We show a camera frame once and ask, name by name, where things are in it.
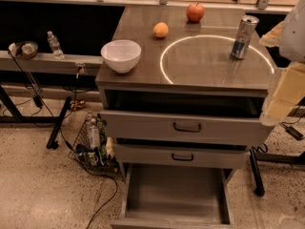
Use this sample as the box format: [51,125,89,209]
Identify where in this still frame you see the orange fruit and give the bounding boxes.
[153,22,169,38]

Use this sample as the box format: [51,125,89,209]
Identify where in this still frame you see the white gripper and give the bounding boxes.
[259,0,305,126]

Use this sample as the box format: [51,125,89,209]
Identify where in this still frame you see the top grey drawer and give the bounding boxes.
[100,110,273,146]

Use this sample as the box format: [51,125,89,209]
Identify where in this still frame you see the black floor cable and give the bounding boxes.
[8,51,119,229]

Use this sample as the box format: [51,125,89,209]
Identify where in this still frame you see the silver blue redbull can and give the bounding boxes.
[231,15,259,60]

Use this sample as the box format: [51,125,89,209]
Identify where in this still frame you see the middle grey drawer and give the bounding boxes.
[114,144,246,169]

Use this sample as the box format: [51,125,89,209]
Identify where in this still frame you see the grey side shelf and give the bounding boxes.
[0,51,103,76]

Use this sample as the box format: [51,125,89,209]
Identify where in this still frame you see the black power adapter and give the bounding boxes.
[280,123,304,140]

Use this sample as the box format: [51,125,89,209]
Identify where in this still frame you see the wire basket with bottles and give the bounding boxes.
[71,112,119,174]

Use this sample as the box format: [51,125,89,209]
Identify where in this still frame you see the red apple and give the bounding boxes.
[186,3,205,23]

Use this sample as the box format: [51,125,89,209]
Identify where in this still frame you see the clear water bottle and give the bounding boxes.
[47,31,64,59]

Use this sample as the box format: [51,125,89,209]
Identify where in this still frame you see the black table leg right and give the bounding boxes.
[250,147,305,197]

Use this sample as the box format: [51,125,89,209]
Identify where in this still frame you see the bottom grey open drawer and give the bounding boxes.
[112,164,234,229]

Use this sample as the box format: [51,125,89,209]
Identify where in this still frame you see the small bowl with items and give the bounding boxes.
[8,41,38,60]

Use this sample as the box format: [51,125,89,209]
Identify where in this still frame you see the black table leg left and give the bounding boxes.
[0,86,71,149]

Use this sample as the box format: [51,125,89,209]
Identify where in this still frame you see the grey drawer cabinet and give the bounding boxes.
[94,5,278,229]

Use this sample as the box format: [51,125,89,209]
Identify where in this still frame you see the black table leg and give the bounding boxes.
[250,147,305,197]
[0,86,71,149]

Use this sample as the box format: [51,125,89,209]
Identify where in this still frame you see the white bowl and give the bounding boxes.
[101,40,142,73]

